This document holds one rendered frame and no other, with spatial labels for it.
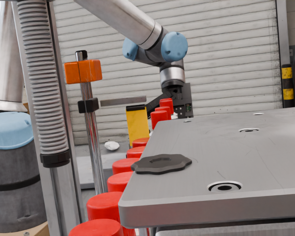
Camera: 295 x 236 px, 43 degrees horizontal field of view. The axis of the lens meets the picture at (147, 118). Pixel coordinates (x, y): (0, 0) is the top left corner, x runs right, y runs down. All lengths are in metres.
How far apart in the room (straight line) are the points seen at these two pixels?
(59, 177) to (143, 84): 4.57
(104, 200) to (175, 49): 0.72
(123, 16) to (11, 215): 0.51
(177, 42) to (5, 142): 0.47
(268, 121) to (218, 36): 4.70
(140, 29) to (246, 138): 0.80
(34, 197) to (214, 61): 4.20
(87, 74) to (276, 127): 0.37
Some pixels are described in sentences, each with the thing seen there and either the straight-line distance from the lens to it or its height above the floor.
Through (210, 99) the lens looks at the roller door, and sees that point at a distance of 4.95.
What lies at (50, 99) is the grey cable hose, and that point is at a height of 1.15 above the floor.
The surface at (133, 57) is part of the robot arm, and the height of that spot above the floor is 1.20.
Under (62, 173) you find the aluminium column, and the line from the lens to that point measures 0.57.
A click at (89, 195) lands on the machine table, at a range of 1.12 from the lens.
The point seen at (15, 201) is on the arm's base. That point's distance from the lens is 0.85.
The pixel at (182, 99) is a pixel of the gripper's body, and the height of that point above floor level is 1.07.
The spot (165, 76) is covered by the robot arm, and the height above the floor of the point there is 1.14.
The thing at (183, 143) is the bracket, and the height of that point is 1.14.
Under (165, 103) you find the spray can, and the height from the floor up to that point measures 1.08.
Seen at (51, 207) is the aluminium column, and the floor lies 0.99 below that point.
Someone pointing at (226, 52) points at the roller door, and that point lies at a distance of 4.87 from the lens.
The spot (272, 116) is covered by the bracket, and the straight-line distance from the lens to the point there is 0.21.
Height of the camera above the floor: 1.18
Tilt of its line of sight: 8 degrees down
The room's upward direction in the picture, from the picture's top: 7 degrees counter-clockwise
